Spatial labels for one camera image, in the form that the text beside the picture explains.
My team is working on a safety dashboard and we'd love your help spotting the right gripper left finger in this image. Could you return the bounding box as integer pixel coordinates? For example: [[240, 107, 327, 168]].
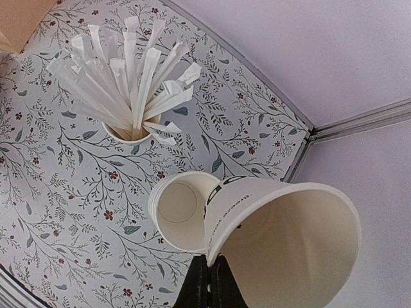
[[173, 255, 209, 308]]

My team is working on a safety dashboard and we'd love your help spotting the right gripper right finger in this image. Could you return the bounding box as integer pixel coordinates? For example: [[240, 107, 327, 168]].
[[210, 255, 246, 308]]

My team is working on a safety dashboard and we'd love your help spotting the white paper coffee cup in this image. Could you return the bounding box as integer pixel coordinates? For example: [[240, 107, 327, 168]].
[[204, 176, 362, 307]]

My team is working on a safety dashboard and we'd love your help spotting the brown paper bag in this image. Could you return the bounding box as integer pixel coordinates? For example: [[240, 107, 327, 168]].
[[1, 0, 57, 54]]

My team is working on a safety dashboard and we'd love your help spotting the stack of white paper cups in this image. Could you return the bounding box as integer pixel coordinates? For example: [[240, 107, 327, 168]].
[[148, 171, 220, 253]]

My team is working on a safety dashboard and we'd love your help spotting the floral table mat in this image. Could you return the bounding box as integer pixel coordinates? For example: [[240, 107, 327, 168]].
[[1, 1, 312, 307]]

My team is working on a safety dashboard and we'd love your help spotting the cup holding straws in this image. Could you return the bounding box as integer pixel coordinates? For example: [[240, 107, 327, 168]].
[[98, 112, 161, 145]]

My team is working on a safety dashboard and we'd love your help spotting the bundle of wrapped straws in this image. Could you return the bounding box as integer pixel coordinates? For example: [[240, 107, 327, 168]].
[[46, 17, 202, 146]]

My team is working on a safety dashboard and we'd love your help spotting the right aluminium frame post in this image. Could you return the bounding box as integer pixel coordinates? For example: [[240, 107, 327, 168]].
[[308, 98, 410, 144]]

